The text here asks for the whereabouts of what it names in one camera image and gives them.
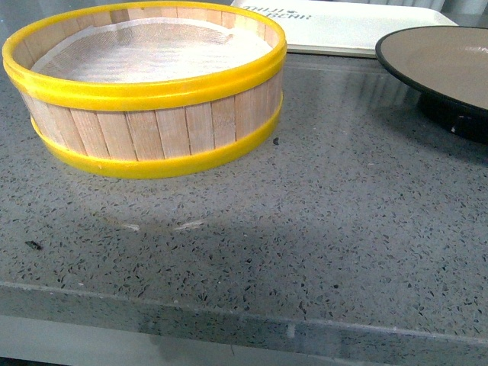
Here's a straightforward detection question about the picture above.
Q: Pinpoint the yellow rimmed wooden steamer basket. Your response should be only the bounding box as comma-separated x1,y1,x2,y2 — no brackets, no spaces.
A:
2,1,287,179

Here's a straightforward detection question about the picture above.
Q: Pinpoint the brown plate with black rim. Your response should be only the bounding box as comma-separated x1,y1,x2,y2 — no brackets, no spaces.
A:
375,26,487,144

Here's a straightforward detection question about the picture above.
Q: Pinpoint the white mesh steamer liner cloth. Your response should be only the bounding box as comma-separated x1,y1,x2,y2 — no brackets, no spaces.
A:
31,18,272,84

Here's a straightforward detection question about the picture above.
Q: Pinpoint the cream rectangular serving tray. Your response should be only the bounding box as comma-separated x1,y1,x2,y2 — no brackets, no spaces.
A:
232,1,456,58

